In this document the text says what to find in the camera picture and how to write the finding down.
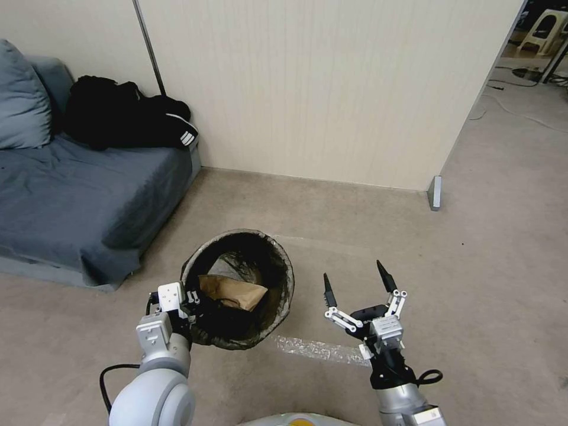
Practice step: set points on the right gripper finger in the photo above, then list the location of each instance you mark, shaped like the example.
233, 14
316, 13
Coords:
341, 317
390, 284

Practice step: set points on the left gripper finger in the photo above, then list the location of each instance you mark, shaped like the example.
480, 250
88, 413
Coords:
187, 315
192, 296

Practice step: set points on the round bin with black bag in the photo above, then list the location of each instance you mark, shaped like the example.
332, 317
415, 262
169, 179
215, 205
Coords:
275, 284

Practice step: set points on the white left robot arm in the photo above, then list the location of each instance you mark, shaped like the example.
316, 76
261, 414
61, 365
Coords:
151, 390

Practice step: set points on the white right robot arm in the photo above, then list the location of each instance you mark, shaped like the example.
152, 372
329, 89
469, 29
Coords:
399, 404

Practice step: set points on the clear plastic wrapper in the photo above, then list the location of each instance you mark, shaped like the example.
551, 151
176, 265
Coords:
321, 350

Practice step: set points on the brown paper bag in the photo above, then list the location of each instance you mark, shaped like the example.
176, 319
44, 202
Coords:
233, 293

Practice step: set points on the pale grey paper scrap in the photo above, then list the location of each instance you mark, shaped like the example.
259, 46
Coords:
224, 268

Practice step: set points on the grey metal partition foot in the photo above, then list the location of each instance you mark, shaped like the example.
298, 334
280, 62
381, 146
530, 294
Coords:
435, 193

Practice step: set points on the white robot front shell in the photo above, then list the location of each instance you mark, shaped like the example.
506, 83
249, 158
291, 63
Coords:
295, 419

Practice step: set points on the blue-grey sofa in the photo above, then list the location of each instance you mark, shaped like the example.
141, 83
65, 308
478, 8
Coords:
88, 199

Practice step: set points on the black jacket with white stripes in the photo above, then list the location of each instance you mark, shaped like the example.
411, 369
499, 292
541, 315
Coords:
120, 113

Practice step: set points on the thin grey metal pole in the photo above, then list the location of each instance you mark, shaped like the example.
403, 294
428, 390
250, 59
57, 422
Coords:
151, 44

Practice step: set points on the blue-grey cushion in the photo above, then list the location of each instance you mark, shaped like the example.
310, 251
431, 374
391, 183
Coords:
20, 102

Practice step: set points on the black table leg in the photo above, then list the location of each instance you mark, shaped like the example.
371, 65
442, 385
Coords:
554, 62

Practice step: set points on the beige plastic stool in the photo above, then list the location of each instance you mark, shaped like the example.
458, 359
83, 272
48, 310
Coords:
539, 33

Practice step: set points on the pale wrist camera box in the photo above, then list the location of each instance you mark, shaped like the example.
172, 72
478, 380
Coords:
387, 330
172, 299

